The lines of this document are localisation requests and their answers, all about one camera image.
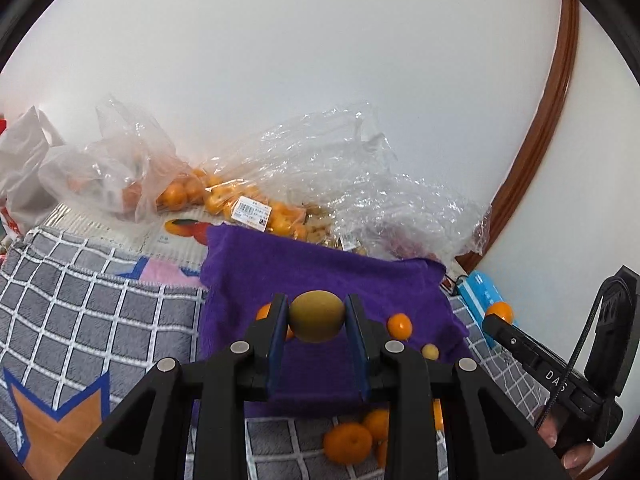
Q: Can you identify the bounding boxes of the orange pile right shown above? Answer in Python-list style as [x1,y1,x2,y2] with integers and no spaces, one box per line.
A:
[433,399,444,431]

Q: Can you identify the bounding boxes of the small orange pile middle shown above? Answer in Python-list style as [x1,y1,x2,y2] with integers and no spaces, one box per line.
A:
[485,301,515,324]

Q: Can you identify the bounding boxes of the orange on towel right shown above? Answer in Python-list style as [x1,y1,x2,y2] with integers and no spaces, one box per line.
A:
[386,313,413,341]

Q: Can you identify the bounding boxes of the yellow-green lemon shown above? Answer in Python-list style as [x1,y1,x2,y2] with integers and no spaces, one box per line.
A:
[288,290,346,344]
[421,344,439,361]

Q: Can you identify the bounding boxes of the person's right hand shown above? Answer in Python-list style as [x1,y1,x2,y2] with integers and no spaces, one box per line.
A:
[538,415,596,478]

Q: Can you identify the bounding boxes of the orange on towel left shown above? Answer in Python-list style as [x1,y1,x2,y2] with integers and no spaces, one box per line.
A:
[255,301,295,342]

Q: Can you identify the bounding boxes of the orange pile top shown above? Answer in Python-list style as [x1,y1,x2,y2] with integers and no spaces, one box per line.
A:
[362,408,390,442]

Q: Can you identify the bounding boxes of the large orange front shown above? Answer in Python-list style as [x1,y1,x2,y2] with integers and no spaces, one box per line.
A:
[322,422,373,466]

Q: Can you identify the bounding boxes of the orange pile left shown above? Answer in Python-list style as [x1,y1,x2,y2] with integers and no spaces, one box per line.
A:
[374,440,388,469]

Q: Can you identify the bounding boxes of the clear plastic bags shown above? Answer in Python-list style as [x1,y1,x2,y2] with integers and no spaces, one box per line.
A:
[203,103,489,263]

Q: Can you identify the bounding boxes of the white plastic bag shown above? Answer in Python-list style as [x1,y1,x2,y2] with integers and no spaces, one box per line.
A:
[1,106,64,235]

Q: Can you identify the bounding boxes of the blue tissue pack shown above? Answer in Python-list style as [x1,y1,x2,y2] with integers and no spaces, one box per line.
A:
[456,271,504,326]

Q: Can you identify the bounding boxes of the bag of small oranges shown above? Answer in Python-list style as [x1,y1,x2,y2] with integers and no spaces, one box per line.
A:
[38,96,206,223]

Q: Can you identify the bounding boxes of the orange on towel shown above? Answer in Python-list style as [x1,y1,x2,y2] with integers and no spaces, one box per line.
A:
[386,313,413,341]
[255,301,295,342]

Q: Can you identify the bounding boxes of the brown wooden door frame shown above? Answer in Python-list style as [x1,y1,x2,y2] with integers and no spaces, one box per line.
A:
[485,0,580,250]

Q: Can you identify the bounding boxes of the black cable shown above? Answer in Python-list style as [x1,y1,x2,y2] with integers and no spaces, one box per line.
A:
[534,278,618,430]

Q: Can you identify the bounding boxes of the grey checked blanket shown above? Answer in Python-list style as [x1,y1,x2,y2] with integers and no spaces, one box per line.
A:
[1,226,544,479]

